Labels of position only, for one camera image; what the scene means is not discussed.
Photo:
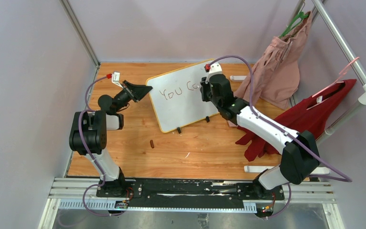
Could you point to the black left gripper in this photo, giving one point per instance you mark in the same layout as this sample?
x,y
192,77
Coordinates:
x,y
138,92

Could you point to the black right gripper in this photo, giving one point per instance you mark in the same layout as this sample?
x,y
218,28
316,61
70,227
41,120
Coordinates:
x,y
204,88

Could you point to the yellow framed whiteboard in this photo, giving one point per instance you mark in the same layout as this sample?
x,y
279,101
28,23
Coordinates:
x,y
176,97

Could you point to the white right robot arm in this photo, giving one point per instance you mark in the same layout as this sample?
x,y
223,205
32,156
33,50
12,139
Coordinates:
x,y
300,156

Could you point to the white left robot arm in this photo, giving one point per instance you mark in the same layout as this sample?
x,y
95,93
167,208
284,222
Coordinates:
x,y
88,137

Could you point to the white whiteboard eraser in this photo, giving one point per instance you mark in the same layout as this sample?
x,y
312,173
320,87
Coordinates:
x,y
237,78

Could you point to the red hanging garment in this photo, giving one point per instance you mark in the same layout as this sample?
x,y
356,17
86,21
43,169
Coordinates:
x,y
310,114

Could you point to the pink hanging garment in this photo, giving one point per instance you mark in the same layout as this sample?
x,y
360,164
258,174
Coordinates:
x,y
276,74

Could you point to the green clothes hanger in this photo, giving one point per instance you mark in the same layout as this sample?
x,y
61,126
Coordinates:
x,y
295,21

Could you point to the pink clothes hanger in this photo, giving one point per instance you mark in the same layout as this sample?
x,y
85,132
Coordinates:
x,y
341,74

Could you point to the metal clothes rack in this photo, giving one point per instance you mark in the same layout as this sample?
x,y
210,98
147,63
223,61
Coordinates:
x,y
320,64

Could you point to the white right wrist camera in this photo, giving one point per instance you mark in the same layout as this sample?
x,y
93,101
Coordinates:
x,y
212,69

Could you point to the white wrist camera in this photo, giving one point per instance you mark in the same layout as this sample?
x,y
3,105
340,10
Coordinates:
x,y
212,69
116,79

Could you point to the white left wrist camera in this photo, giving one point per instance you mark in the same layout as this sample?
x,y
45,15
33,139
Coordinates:
x,y
116,79

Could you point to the aluminium corner frame post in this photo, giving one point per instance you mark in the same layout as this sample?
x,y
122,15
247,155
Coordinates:
x,y
80,32

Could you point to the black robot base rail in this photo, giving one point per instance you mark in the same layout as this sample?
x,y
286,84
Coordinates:
x,y
182,195

